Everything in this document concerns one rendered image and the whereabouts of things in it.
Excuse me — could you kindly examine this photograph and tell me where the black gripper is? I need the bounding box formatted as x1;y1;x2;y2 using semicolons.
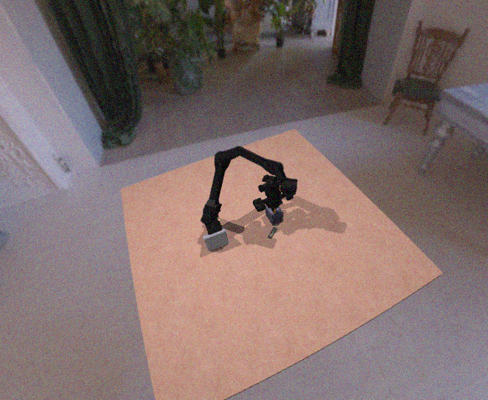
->
253;188;294;212

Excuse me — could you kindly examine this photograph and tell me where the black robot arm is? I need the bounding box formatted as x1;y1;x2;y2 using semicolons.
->
200;146;298;235

